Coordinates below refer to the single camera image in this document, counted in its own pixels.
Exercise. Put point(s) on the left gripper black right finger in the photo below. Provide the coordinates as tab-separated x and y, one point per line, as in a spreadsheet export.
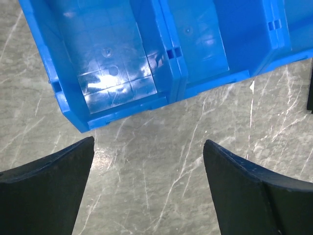
252	200

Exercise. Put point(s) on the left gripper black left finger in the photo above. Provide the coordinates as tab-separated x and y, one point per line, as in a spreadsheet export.
43	197

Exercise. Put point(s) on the blue left plastic bin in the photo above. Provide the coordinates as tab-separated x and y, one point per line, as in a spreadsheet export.
105	59

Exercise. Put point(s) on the blue plastic bin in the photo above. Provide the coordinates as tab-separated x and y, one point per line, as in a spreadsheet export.
105	59
216	38
299	15

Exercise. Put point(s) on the blue middle plastic bin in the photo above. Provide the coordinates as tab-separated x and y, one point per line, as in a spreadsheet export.
216	38

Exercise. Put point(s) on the blue right plastic bin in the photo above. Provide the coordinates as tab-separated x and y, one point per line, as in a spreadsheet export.
299	15

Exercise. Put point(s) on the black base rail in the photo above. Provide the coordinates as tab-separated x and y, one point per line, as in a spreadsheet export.
310	96

